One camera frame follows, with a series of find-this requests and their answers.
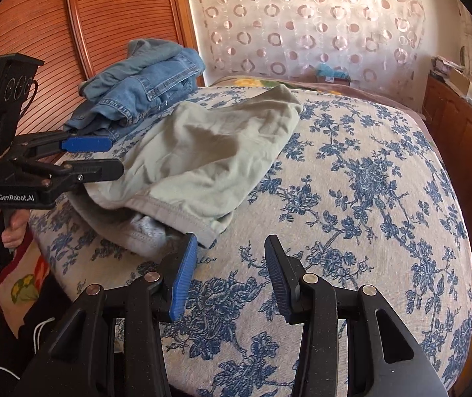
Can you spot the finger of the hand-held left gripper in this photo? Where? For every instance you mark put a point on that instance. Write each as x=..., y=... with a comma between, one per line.
x=87, y=144
x=99, y=169

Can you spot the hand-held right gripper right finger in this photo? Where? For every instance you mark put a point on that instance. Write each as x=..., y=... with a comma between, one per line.
x=279, y=273

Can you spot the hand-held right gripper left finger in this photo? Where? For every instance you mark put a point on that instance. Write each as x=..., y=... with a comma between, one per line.
x=184, y=277

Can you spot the grey-green pants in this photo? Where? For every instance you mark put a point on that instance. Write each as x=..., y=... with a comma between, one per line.
x=202, y=153

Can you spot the blue floral bedsheet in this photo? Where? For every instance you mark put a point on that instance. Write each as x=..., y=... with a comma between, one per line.
x=343, y=215

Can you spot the blue denim jeans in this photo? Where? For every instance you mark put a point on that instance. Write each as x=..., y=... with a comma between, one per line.
x=149, y=82

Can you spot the wooden slatted wardrobe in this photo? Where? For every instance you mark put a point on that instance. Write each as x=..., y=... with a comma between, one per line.
x=74, y=29

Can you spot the person's black clothing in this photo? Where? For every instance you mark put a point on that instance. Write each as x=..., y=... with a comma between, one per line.
x=8, y=339

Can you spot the colourful floral blanket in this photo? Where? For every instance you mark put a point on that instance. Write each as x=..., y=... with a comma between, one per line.
x=252, y=82

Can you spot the cardboard box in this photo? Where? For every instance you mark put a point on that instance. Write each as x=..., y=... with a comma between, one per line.
x=339, y=79

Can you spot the long wooden cabinet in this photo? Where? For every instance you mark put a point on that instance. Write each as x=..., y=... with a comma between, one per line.
x=463, y=132

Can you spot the sheer curtain with circles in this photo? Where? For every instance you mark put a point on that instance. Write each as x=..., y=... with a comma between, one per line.
x=302, y=20

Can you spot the beige box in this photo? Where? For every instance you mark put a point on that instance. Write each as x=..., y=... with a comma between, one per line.
x=467, y=84

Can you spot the white tied window curtain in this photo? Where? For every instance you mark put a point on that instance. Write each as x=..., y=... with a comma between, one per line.
x=469, y=37

